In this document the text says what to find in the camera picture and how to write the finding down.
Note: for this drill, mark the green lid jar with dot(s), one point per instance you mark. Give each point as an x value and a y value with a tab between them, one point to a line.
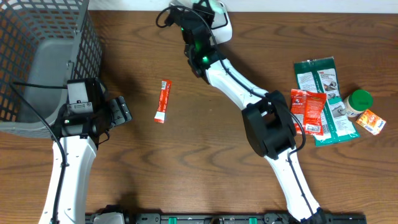
357	102

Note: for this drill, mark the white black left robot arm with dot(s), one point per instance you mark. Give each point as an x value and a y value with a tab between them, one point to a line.
80	122

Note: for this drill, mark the green white 3M package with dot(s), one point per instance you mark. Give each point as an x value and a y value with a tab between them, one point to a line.
320	76

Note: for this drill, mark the white small packet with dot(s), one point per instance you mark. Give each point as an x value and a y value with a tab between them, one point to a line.
214	4

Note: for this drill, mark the red packet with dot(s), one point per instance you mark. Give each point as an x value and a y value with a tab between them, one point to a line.
163	101

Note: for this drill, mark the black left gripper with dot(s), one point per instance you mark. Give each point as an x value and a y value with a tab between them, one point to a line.
119	112

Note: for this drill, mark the grey mesh basket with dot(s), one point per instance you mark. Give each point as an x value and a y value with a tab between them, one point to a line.
44	43

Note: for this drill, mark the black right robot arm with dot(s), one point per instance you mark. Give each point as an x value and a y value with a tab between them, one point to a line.
268	122

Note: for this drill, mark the red snack bag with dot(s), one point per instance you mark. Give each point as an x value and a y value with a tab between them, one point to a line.
307	106

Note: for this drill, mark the white barcode scanner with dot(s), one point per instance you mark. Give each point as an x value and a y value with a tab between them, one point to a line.
221	26

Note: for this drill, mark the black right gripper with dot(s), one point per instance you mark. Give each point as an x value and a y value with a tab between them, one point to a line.
208	14

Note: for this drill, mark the orange Kleenex tissue pack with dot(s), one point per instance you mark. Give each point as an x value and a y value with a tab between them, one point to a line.
371	122

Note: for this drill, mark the black mounting rail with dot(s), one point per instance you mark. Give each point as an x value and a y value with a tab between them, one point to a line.
233	218

